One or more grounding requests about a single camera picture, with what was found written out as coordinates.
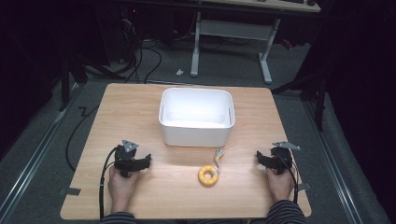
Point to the person's left hand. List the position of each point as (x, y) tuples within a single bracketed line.
[(121, 189)]

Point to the metal floor rail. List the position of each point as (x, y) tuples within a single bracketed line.
[(32, 155), (334, 161)]

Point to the grey tape piece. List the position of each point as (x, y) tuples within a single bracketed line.
[(70, 191), (303, 186)]

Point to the red object on floor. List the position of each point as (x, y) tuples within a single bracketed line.
[(287, 44)]

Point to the white metal desk frame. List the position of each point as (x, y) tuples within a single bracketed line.
[(231, 40)]

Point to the white scrap on floor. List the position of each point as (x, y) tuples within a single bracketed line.
[(179, 72)]

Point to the person's right hand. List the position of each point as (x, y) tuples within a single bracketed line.
[(281, 186)]

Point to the white plastic storage box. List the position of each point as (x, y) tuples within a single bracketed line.
[(196, 116)]

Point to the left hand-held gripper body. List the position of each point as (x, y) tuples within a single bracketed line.
[(125, 157)]

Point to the black metal stand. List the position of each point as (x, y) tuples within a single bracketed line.
[(311, 90), (70, 77)]

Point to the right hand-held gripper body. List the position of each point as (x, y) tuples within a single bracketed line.
[(281, 156)]

